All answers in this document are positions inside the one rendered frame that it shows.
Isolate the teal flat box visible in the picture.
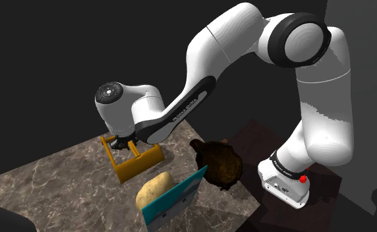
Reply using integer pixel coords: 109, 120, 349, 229
141, 165, 208, 232

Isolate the dark red robot stand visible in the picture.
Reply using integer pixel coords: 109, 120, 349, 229
225, 119, 343, 232

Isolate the yellow potato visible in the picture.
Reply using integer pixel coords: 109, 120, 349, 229
135, 171, 174, 212

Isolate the yellow toy bulldozer blade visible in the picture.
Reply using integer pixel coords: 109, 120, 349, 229
100, 134, 166, 185

